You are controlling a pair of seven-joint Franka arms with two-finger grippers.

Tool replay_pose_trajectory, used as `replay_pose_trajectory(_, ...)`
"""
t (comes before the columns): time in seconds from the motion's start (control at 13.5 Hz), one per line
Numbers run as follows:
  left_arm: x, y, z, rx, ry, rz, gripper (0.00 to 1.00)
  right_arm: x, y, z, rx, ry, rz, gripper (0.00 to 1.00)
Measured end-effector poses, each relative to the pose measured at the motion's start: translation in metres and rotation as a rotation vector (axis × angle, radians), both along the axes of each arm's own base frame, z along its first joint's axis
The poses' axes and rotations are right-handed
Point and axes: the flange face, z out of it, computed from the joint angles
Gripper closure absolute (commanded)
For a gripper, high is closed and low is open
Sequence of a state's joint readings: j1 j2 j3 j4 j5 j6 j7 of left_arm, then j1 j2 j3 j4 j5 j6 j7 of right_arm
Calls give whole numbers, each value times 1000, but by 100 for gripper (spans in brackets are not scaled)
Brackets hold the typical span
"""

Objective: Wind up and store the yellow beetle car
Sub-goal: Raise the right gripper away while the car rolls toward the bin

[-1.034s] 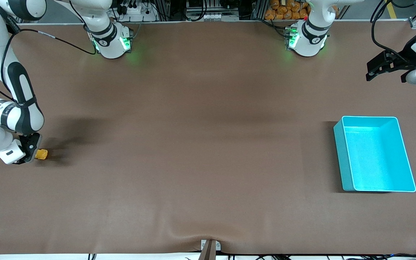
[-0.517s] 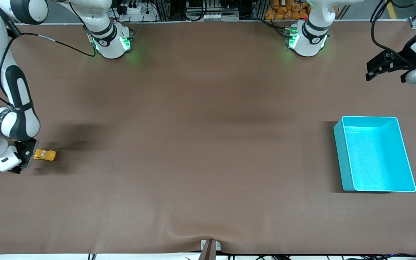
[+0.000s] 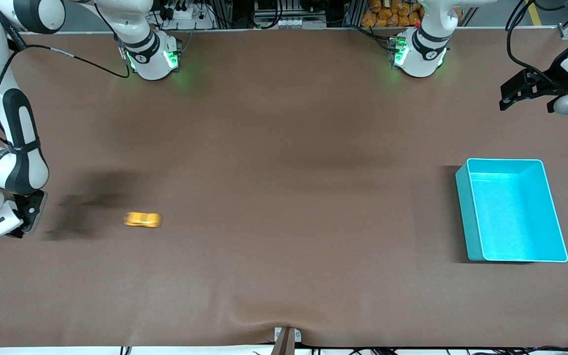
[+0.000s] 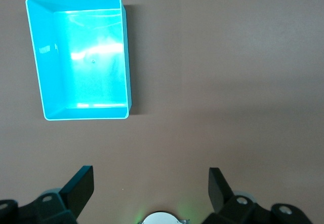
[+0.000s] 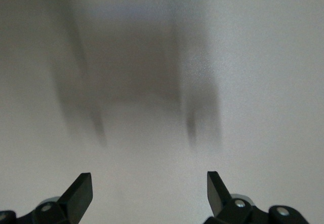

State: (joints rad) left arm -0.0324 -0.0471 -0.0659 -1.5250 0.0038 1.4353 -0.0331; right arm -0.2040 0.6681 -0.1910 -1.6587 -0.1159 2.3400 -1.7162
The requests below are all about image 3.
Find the yellow beetle toy car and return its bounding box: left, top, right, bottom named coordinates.
left=124, top=212, right=163, bottom=228

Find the teal plastic bin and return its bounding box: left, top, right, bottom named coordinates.
left=455, top=158, right=568, bottom=263

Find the orange packed goods pile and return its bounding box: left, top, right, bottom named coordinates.
left=361, top=0, right=425, bottom=28

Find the white power strip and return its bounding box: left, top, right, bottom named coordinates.
left=158, top=0, right=216, bottom=31

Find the white connector block row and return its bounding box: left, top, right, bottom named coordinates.
left=254, top=15, right=327, bottom=30

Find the brown table mat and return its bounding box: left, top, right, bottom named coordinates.
left=0, top=27, right=568, bottom=349

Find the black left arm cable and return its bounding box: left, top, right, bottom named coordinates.
left=505, top=0, right=568, bottom=87

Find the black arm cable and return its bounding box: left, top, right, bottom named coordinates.
left=505, top=0, right=568, bottom=87
left=0, top=25, right=132, bottom=148

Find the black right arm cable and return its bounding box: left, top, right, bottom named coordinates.
left=0, top=25, right=132, bottom=148

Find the brown strap strip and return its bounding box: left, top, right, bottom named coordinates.
left=270, top=327, right=296, bottom=355

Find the metal table edge bracket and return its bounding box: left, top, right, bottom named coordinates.
left=274, top=327, right=303, bottom=344

